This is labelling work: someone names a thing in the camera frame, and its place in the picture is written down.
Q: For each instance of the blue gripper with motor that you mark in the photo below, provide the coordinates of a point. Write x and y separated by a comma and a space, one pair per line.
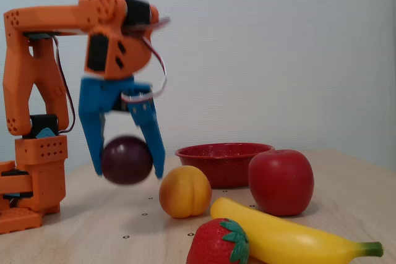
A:
98, 94

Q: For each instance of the dark purple plum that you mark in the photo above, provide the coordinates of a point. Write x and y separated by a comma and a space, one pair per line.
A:
127, 162

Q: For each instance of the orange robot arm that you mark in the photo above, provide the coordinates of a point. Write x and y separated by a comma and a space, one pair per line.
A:
46, 16

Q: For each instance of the red speckled bowl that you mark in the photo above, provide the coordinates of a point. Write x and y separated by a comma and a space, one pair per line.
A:
216, 168

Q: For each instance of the orange yellow peach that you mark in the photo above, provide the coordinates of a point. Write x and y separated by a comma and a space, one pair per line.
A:
185, 191

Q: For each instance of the red strawberry with green leaves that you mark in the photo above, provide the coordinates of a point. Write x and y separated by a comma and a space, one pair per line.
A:
210, 242

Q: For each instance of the red apple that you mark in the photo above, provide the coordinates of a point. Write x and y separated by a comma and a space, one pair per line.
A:
278, 183

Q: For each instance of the yellow banana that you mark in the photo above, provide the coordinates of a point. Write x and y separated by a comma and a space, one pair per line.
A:
278, 239

